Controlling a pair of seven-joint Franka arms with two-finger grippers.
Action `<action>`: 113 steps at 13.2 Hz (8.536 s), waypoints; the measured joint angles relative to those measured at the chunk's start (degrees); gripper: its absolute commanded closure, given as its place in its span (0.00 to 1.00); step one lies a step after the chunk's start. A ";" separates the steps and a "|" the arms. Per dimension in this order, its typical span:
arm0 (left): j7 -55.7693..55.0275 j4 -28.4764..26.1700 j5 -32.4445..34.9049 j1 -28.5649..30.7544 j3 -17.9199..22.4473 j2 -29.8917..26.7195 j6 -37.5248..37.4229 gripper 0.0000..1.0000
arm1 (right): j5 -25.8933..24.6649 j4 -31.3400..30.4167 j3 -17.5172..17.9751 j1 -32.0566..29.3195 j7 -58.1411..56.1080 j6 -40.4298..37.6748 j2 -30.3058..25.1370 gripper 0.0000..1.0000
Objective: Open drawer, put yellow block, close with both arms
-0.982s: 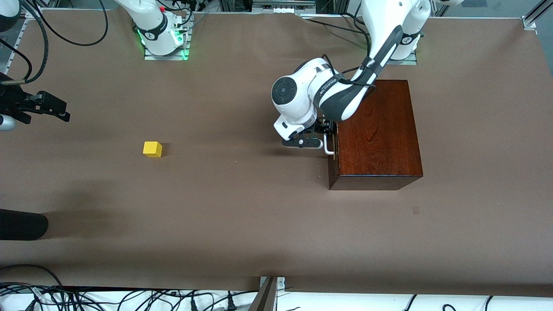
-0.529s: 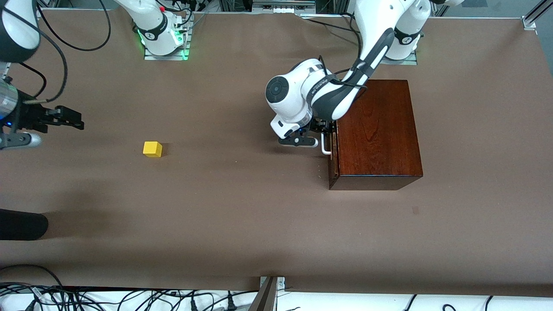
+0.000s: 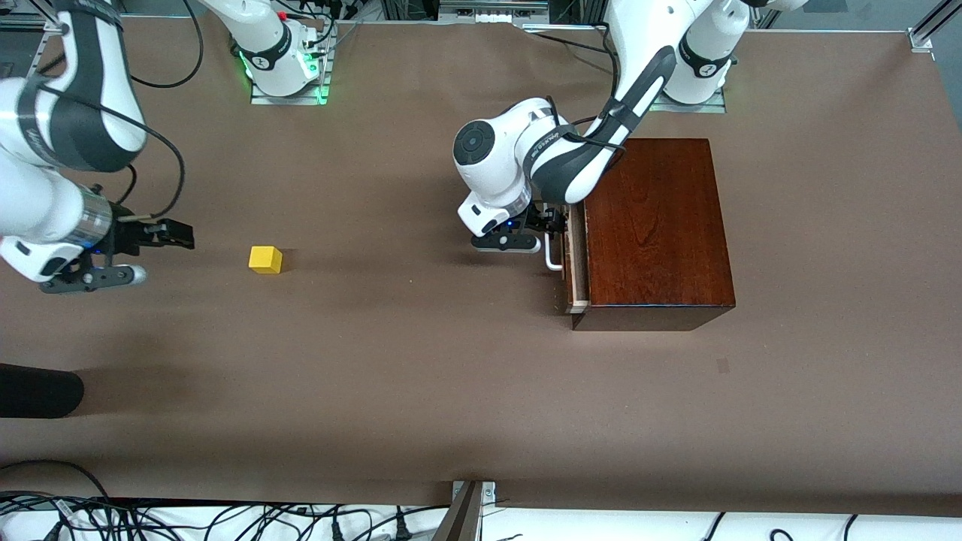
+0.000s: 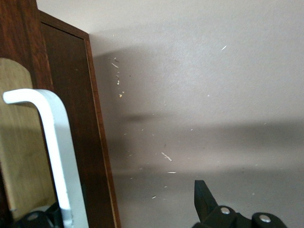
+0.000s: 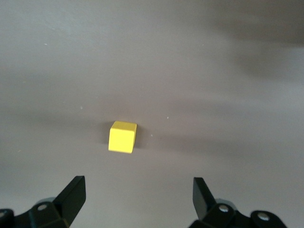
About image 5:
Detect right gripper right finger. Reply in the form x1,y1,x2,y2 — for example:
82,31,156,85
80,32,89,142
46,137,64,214
189,177,288,228

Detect yellow block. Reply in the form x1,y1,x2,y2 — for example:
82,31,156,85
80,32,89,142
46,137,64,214
108,120,138,154

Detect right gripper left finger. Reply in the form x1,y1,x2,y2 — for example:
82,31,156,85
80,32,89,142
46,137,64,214
0,175,86,228

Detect brown table cover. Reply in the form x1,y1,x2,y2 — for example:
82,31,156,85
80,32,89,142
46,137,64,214
0,0,304,228

